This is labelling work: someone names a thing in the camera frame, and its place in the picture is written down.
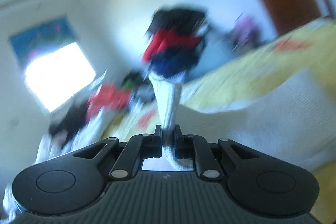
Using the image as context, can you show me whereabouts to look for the white knitted sweater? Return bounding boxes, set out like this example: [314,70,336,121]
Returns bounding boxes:
[149,71,335,170]

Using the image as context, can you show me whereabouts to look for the black clothes by window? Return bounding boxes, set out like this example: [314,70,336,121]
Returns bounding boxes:
[49,102,88,148]

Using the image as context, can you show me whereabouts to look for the orange red plastic bag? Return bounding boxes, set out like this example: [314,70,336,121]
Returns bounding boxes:
[85,84,131,122]

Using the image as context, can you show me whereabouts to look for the white printed quilt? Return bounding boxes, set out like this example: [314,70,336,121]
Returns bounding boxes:
[1,108,116,223]

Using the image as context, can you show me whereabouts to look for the navy blue garment on pile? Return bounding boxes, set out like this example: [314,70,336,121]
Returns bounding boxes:
[149,43,205,79]

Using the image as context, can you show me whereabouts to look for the red jacket on pile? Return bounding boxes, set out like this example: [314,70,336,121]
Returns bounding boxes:
[142,29,202,63]

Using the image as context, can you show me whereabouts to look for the bright window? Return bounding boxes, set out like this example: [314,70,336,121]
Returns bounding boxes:
[25,43,96,112]

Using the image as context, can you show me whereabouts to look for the black garment on pile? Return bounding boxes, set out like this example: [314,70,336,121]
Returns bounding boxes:
[146,7,207,36]

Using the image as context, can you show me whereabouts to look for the pink purple plastic bag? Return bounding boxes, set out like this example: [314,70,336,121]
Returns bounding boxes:
[230,13,263,51]

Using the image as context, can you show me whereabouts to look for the yellow carrot print bedsheet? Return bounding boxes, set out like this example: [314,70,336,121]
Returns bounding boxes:
[180,19,335,223]

